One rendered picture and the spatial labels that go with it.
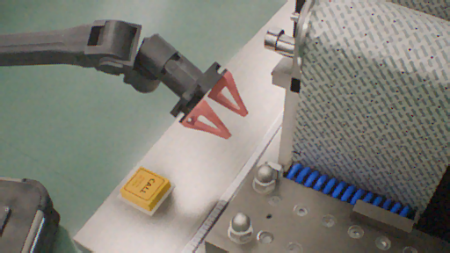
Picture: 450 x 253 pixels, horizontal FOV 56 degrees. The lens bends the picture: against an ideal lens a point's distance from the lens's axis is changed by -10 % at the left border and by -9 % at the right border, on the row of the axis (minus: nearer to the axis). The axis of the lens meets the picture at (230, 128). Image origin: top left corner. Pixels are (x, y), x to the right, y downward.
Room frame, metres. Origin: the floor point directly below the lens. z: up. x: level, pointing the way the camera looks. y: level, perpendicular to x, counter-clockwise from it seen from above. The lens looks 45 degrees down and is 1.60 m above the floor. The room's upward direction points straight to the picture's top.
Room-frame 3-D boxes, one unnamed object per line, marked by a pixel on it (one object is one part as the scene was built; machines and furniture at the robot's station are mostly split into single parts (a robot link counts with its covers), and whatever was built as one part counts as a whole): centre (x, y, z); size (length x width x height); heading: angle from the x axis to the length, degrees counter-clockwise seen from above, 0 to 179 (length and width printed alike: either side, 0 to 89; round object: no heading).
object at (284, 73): (0.60, -0.10, 1.05); 0.06 x 0.05 x 0.31; 61
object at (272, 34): (0.62, -0.07, 1.18); 0.04 x 0.02 x 0.04; 151
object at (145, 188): (0.52, 0.16, 0.91); 0.07 x 0.07 x 0.02; 61
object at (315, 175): (0.42, -0.19, 1.03); 0.21 x 0.04 x 0.03; 61
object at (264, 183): (0.44, -0.05, 1.05); 0.04 x 0.04 x 0.04
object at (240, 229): (0.35, -0.01, 1.05); 0.04 x 0.04 x 0.04
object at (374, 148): (0.44, -0.20, 1.11); 0.23 x 0.01 x 0.18; 61
